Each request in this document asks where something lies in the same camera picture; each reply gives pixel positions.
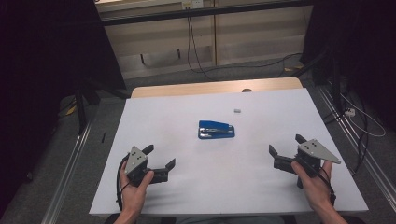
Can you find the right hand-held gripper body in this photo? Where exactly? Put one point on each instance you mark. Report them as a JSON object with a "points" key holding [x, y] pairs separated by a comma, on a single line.
{"points": [[314, 151]]}

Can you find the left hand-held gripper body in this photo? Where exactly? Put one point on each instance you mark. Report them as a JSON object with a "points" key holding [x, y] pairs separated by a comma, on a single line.
{"points": [[136, 161]]}

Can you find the blue stapler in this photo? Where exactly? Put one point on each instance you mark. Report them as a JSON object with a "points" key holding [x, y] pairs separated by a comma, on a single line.
{"points": [[214, 130]]}

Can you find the small white staple box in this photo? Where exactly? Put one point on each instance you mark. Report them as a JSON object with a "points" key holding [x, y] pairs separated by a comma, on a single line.
{"points": [[237, 110]]}

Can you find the person's left hand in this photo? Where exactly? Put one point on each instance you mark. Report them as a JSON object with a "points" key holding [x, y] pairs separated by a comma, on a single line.
{"points": [[133, 196]]}

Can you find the person's right hand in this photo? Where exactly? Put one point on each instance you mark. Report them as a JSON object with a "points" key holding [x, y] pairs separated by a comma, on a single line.
{"points": [[317, 189]]}

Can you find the small black floor piece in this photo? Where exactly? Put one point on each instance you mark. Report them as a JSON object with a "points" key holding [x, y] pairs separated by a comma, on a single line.
{"points": [[103, 137]]}

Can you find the white power strip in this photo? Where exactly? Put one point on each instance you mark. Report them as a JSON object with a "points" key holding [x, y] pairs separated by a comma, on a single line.
{"points": [[350, 112]]}

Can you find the white table mat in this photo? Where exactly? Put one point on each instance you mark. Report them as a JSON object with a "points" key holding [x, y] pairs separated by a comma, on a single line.
{"points": [[218, 180]]}

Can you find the yellow floor tape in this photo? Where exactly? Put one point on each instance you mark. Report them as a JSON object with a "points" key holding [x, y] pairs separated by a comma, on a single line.
{"points": [[294, 67], [71, 109]]}

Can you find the black stand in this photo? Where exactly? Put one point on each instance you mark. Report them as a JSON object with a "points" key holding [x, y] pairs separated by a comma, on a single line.
{"points": [[325, 71], [81, 105]]}

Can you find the wooden table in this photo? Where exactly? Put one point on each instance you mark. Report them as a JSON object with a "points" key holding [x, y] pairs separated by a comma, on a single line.
{"points": [[193, 88]]}

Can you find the black curtain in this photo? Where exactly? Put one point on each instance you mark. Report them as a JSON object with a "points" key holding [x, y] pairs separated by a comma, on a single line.
{"points": [[361, 46], [46, 77]]}

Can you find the beige cabinet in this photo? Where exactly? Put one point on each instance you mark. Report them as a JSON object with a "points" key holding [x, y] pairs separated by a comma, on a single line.
{"points": [[249, 40]]}

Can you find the black horizontal bar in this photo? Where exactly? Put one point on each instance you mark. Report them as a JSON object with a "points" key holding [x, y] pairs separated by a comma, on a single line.
{"points": [[202, 12]]}

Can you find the aluminium floor rail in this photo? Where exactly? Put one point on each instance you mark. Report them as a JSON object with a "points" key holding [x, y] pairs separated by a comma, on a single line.
{"points": [[67, 174], [358, 140]]}

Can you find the white wall socket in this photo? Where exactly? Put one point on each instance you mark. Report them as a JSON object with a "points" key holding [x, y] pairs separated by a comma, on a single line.
{"points": [[193, 3]]}

